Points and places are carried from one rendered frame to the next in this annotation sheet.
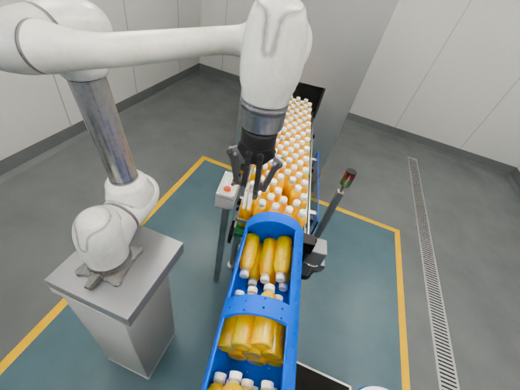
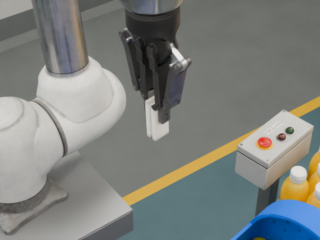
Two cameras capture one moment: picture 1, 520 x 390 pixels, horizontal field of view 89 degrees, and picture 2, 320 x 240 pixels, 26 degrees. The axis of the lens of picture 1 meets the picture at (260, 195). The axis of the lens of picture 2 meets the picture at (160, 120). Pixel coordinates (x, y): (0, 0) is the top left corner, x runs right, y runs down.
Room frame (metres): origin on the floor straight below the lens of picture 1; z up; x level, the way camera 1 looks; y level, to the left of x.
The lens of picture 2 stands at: (-0.09, -0.54, 2.31)
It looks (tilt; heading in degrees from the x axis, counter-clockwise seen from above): 41 degrees down; 44
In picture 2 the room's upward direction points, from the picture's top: straight up
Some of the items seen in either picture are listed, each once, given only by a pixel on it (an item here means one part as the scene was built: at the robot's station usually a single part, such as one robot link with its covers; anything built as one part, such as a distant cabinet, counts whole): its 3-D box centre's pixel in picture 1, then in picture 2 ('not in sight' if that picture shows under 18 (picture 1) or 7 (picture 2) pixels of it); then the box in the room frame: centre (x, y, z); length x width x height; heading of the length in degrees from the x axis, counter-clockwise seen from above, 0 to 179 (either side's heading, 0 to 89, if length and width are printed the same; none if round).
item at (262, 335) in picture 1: (265, 316); not in sight; (0.39, -0.12, 1.16); 0.19 x 0.07 x 0.07; 0
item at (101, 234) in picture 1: (102, 234); (10, 144); (0.50, 0.52, 1.23); 0.18 x 0.16 x 0.22; 176
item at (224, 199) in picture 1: (228, 189); (274, 148); (1.08, 0.18, 1.05); 0.20 x 0.10 x 0.10; 0
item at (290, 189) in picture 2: (245, 211); (293, 203); (1.00, 0.05, 1.00); 0.07 x 0.07 x 0.19
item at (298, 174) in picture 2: not in sight; (298, 175); (1.00, 0.05, 1.10); 0.04 x 0.04 x 0.02
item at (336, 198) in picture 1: (312, 244); not in sight; (1.26, -0.47, 0.55); 0.04 x 0.04 x 1.10; 0
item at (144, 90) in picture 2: (247, 168); (148, 65); (0.48, 0.04, 1.71); 0.04 x 0.01 x 0.11; 177
